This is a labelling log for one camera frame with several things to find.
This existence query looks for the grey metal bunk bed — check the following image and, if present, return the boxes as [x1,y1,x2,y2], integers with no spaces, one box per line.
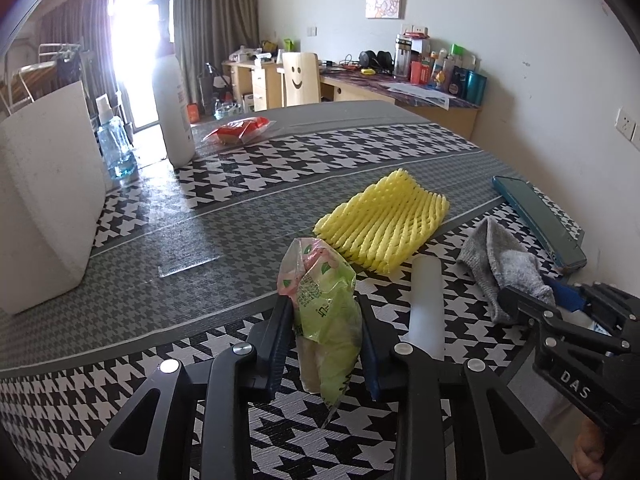
[7,42,86,111]

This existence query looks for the white lotion pump bottle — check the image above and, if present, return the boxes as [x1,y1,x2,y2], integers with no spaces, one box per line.
[151,20,197,167]

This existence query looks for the printed paper sheets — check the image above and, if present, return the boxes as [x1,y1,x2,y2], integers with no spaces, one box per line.
[387,82,458,108]

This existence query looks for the yellow foam net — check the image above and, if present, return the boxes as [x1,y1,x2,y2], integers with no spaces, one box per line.
[314,169,450,273]

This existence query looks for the dark hanging clothes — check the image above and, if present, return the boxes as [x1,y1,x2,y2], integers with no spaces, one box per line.
[56,55,82,86]

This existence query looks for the grey sock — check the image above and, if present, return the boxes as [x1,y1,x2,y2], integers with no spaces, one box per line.
[456,217,556,323]

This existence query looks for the blue spray bottle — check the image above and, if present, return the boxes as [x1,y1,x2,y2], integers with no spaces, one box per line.
[95,94,138,178]

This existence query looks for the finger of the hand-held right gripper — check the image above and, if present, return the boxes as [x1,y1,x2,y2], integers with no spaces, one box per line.
[547,278,640,334]
[497,285,629,357]

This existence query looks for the light wooden desk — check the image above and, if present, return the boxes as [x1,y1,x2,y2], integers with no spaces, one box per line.
[320,67,483,141]
[222,57,286,111]

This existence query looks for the green plastic packet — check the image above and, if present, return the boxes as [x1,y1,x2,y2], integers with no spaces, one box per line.
[277,236,363,411]

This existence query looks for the black headphones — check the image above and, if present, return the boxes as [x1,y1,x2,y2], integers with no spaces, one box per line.
[359,50,393,71]

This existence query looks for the dark smartphone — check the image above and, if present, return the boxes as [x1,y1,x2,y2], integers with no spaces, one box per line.
[492,175,588,273]

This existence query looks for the red snack packet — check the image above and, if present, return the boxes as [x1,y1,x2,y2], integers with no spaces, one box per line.
[201,116,277,145]

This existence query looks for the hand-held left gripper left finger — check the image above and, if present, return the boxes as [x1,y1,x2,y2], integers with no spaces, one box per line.
[65,292,297,480]

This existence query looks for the pile of desk items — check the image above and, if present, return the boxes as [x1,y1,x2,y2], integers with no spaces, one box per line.
[230,45,278,64]

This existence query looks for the brown curtain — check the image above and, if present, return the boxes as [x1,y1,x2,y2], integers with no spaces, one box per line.
[172,0,261,106]
[40,0,113,93]

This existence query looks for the white foam box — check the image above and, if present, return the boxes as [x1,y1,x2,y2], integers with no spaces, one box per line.
[0,80,107,316]

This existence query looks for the dark lidded tumbler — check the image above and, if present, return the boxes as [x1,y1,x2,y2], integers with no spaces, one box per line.
[395,35,415,78]

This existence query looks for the glass balcony door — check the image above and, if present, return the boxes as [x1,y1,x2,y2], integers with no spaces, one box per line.
[107,0,176,131]

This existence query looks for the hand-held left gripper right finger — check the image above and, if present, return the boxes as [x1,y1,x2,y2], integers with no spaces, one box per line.
[356,296,583,480]

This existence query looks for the person's right hand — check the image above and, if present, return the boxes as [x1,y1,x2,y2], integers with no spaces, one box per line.
[571,417,608,480]

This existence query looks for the cluster of toiletry bottles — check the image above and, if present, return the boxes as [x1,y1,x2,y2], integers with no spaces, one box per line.
[412,32,488,103]

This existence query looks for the wooden smiley face chair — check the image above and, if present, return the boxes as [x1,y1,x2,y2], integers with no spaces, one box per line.
[282,51,321,107]

